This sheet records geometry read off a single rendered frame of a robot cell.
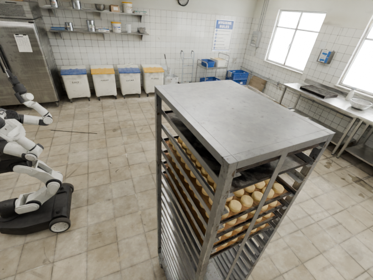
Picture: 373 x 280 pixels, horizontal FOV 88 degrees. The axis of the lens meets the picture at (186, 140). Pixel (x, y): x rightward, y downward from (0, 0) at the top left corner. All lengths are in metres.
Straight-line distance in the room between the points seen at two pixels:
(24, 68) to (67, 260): 3.91
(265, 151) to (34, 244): 2.56
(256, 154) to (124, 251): 2.04
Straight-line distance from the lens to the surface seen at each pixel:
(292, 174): 0.99
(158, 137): 1.14
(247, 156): 0.57
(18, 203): 2.77
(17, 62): 5.29
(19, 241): 2.89
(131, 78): 5.48
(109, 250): 2.46
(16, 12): 5.15
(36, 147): 1.91
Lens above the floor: 2.15
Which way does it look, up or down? 34 degrees down
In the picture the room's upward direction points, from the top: 5 degrees clockwise
